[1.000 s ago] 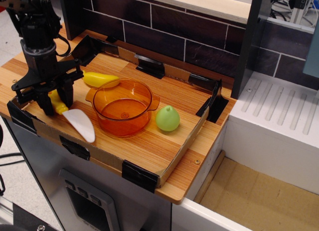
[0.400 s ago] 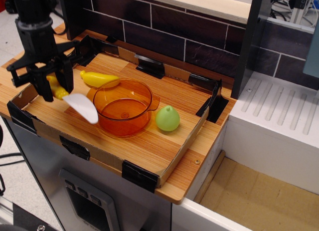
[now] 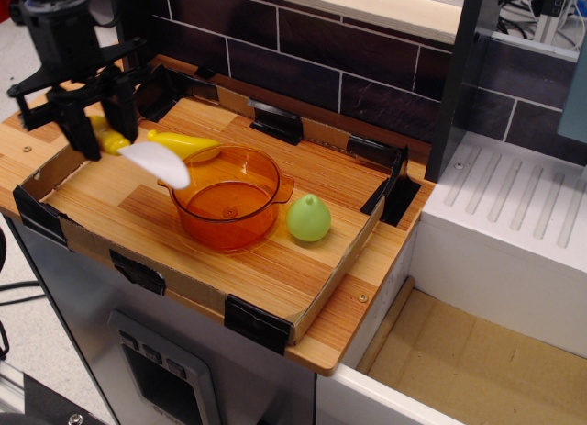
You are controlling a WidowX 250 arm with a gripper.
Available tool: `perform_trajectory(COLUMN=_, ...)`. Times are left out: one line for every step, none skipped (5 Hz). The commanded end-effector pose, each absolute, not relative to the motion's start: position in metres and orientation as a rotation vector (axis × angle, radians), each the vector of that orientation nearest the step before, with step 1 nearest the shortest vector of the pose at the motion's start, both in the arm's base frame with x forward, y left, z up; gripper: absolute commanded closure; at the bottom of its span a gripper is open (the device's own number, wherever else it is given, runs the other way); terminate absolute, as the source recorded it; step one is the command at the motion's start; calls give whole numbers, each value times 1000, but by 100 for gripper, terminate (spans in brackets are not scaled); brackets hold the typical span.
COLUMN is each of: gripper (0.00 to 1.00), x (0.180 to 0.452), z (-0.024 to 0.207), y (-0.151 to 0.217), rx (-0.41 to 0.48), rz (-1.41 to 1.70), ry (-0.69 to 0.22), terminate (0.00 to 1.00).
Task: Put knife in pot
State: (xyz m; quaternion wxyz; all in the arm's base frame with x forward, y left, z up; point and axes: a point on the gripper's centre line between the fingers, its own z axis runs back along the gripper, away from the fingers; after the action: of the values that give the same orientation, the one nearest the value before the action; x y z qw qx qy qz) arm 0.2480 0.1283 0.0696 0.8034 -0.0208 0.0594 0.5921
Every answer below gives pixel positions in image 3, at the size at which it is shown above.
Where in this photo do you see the black caster wheel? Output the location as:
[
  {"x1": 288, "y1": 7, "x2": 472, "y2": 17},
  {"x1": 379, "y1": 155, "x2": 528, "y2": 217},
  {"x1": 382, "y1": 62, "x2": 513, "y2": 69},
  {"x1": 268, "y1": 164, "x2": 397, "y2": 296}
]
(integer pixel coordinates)
[{"x1": 8, "y1": 0, "x2": 25, "y2": 26}]

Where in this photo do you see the orange transparent plastic pot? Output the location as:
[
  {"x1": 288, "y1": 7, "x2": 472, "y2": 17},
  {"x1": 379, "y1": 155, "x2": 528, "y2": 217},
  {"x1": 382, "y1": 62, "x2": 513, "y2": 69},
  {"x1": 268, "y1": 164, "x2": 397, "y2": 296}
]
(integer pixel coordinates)
[{"x1": 160, "y1": 145, "x2": 294, "y2": 252}]

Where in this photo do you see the cardboard fence with black tape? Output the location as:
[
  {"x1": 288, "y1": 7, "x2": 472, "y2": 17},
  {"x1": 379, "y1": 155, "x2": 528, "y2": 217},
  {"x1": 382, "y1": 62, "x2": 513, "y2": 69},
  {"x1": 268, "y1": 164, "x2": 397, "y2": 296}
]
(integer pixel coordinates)
[{"x1": 1, "y1": 57, "x2": 430, "y2": 373}]

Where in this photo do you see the black upright post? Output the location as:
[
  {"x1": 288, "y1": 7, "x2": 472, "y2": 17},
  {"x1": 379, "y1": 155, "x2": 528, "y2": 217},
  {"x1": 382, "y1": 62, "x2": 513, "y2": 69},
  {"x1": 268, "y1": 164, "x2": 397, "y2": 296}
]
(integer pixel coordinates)
[{"x1": 426, "y1": 0, "x2": 500, "y2": 183}]

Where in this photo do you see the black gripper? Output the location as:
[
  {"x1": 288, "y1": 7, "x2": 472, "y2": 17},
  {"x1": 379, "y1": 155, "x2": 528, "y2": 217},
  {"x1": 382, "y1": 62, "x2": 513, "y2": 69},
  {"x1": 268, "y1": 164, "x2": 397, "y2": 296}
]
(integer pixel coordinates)
[{"x1": 7, "y1": 0, "x2": 149, "y2": 161}]

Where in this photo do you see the grey toy oven front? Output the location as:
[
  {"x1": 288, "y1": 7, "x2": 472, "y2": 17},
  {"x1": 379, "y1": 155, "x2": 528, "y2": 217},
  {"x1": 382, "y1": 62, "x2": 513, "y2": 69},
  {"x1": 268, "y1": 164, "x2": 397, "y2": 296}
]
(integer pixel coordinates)
[{"x1": 8, "y1": 220, "x2": 316, "y2": 424}]

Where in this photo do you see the yellow handled white toy knife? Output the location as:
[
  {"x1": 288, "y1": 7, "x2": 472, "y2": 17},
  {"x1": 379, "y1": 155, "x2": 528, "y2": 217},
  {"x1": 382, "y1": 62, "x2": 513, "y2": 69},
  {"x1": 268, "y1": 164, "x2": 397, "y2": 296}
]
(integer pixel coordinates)
[{"x1": 90, "y1": 115, "x2": 191, "y2": 189}]

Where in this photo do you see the yellow toy banana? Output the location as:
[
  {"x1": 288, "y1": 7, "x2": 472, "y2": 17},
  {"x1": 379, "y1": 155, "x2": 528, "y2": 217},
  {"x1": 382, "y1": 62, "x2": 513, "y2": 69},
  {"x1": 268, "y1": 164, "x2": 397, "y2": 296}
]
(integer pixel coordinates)
[{"x1": 147, "y1": 129, "x2": 220, "y2": 162}]

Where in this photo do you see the green toy pear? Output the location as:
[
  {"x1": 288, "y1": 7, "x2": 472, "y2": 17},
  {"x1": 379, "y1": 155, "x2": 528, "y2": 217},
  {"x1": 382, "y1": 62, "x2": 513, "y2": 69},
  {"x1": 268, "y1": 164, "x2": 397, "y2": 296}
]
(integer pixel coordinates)
[{"x1": 285, "y1": 194, "x2": 332, "y2": 242}]

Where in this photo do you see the wooden shelf board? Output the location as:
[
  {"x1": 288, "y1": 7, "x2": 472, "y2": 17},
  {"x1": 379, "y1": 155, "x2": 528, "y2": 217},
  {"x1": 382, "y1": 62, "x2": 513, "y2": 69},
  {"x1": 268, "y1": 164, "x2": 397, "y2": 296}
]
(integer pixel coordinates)
[{"x1": 284, "y1": 0, "x2": 464, "y2": 45}]

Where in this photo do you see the white toy sink unit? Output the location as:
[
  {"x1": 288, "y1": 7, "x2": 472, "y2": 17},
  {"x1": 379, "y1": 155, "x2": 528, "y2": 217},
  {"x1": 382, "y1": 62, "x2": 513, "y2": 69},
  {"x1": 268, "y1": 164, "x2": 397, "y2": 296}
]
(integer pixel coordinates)
[{"x1": 316, "y1": 134, "x2": 586, "y2": 424}]

